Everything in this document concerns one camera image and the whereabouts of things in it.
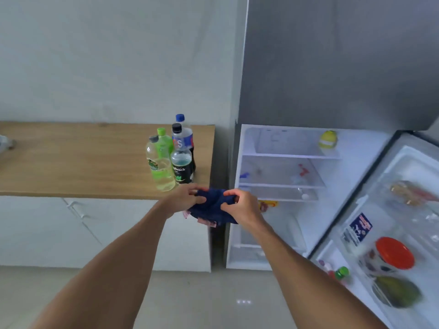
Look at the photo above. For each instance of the person's left hand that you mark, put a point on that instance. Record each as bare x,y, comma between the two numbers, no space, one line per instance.
178,202

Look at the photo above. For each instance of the person's right hand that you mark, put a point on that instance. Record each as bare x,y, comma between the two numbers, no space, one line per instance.
245,210

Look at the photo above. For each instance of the person's right thumb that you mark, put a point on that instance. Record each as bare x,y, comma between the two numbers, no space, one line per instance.
227,206

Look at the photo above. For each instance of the person's left thumb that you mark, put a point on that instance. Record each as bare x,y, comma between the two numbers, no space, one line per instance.
199,199

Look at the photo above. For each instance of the dark blue cloth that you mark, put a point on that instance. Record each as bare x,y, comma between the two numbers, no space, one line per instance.
212,207

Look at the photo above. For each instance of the person's left forearm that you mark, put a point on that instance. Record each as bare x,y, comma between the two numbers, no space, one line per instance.
106,274

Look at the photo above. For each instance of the person's right forearm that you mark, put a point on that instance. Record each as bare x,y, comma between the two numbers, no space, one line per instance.
308,280

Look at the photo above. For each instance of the small blue item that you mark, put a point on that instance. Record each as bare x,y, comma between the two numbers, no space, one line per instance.
244,175

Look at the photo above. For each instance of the black-label bottle with black cap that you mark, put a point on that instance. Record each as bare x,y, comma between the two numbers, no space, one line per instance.
180,164

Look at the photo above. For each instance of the yellow and red packet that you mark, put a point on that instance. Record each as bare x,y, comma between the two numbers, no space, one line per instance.
268,204

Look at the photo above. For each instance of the clear bottle with yellow-green drink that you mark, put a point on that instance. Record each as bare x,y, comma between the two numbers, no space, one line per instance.
160,167

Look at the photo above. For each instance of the glass refrigerator shelf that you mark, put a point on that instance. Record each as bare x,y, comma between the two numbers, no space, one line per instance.
284,197
291,154
274,183

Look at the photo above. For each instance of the clear crisper drawer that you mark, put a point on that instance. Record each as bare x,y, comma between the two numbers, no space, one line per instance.
271,236

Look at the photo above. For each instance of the dark soda bottle blue cap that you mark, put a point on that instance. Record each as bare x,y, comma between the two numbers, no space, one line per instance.
185,135

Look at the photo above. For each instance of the small red item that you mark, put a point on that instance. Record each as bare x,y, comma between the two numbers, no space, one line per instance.
303,170

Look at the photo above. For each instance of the white cabinet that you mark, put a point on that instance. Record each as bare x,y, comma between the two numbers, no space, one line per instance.
103,232

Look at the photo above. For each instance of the small bottle with pink cap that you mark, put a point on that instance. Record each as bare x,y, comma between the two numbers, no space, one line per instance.
325,265

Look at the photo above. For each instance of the yellow-green round container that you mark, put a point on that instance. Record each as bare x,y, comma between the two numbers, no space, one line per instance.
328,139

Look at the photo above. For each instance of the small bottle with green cap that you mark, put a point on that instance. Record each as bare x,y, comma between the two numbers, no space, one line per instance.
341,273

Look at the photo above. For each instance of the blue and white packet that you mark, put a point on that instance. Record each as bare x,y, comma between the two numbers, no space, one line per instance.
358,229

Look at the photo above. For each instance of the grey refrigerator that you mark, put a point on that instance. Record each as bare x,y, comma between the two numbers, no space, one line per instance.
329,82

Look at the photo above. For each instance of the open refrigerator door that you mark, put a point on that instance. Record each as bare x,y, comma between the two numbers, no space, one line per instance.
394,236

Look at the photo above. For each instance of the jar with red lid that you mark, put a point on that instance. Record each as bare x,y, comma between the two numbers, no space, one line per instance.
389,257

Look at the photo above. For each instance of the clear bag of snacks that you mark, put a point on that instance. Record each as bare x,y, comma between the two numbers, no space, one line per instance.
410,193

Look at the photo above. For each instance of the green mango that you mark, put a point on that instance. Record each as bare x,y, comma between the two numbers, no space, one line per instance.
398,291

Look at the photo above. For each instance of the clear plastic object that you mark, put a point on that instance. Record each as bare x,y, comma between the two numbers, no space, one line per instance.
5,142

